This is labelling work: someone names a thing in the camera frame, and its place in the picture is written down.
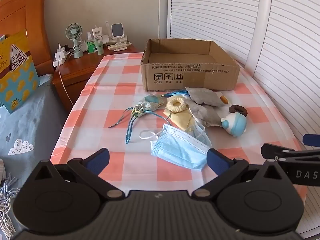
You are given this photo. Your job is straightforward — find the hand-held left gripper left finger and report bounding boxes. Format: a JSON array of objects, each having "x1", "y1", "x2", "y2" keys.
[{"x1": 34, "y1": 148, "x2": 125, "y2": 201}]

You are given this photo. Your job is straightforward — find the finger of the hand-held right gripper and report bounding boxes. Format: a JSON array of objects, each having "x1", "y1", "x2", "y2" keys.
[
  {"x1": 302, "y1": 134, "x2": 320, "y2": 146},
  {"x1": 261, "y1": 143, "x2": 320, "y2": 161}
]

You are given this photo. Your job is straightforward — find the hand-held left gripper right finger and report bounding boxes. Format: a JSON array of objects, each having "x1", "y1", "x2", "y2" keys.
[{"x1": 191, "y1": 148, "x2": 282, "y2": 200}]

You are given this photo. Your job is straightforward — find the blue face mask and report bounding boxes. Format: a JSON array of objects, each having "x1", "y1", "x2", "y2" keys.
[{"x1": 139, "y1": 123, "x2": 212, "y2": 171}]

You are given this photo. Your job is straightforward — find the blue white plush toy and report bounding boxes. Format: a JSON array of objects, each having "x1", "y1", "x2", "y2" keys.
[{"x1": 221, "y1": 112, "x2": 248, "y2": 137}]

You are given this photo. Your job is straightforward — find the grey fabric pouch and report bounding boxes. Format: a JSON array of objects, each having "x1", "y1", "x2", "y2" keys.
[
  {"x1": 185, "y1": 87, "x2": 227, "y2": 108},
  {"x1": 187, "y1": 104, "x2": 223, "y2": 128}
]

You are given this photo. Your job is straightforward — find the brown hair scrunchie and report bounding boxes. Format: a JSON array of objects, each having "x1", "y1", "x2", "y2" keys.
[{"x1": 229, "y1": 105, "x2": 248, "y2": 117}]

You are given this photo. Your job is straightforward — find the pale yellow cloth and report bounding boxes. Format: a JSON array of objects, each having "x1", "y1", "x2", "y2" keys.
[{"x1": 164, "y1": 106, "x2": 198, "y2": 134}]

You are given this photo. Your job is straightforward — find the cream hair scrunchie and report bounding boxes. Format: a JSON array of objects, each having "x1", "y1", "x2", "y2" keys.
[{"x1": 167, "y1": 96, "x2": 187, "y2": 112}]

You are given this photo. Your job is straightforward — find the floral drawstring pouch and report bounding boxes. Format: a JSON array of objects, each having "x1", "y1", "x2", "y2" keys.
[{"x1": 108, "y1": 94, "x2": 164, "y2": 144}]

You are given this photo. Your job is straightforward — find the blue tassel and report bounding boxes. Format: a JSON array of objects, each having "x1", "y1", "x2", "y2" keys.
[{"x1": 161, "y1": 90, "x2": 192, "y2": 98}]

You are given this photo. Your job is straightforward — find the brown cardboard box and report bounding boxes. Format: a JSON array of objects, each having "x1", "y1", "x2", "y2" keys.
[{"x1": 140, "y1": 39, "x2": 241, "y2": 92}]

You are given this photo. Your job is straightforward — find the grey blue cloud bedsheet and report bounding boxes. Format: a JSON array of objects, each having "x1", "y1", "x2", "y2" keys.
[{"x1": 0, "y1": 74, "x2": 73, "y2": 240}]

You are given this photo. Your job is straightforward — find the pink white checkered tablecloth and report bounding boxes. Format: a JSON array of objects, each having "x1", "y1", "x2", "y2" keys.
[{"x1": 50, "y1": 52, "x2": 308, "y2": 220}]

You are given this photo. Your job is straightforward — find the white louvered wardrobe door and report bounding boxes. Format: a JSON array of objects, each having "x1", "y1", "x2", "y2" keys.
[
  {"x1": 159, "y1": 0, "x2": 273, "y2": 65},
  {"x1": 244, "y1": 0, "x2": 320, "y2": 238}
]

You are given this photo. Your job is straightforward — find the wooden nightstand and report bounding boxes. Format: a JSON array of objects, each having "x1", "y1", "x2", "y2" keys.
[{"x1": 52, "y1": 44, "x2": 139, "y2": 114}]

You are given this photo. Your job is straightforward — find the grey fringed blanket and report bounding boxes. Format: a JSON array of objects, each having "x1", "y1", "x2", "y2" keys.
[{"x1": 0, "y1": 159, "x2": 20, "y2": 230}]

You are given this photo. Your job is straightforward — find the white power strip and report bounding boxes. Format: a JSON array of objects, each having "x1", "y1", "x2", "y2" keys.
[{"x1": 52, "y1": 51, "x2": 73, "y2": 67}]

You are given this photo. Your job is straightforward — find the green label bottle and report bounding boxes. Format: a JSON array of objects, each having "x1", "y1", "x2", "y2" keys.
[{"x1": 86, "y1": 32, "x2": 97, "y2": 55}]

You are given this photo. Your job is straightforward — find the white plug charger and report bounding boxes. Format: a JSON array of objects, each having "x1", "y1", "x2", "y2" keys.
[{"x1": 55, "y1": 43, "x2": 66, "y2": 59}]

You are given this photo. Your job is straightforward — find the white remote control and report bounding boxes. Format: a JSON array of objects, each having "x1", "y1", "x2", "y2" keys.
[{"x1": 107, "y1": 42, "x2": 132, "y2": 51}]

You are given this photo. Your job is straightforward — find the yellow blue printed box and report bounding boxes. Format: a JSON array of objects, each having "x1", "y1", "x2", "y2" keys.
[{"x1": 0, "y1": 31, "x2": 40, "y2": 114}]

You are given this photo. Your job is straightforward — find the green desk fan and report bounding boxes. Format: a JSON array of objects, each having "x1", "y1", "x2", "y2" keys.
[{"x1": 65, "y1": 23, "x2": 84, "y2": 59}]

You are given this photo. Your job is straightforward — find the white phone stand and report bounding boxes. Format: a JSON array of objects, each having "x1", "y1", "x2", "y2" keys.
[{"x1": 111, "y1": 23, "x2": 128, "y2": 45}]

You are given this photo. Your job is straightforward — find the wooden headboard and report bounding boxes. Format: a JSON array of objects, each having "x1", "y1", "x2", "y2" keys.
[{"x1": 0, "y1": 0, "x2": 54, "y2": 77}]

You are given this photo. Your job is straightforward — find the white cable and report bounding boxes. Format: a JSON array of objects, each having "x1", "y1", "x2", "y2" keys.
[{"x1": 58, "y1": 65, "x2": 74, "y2": 105}]

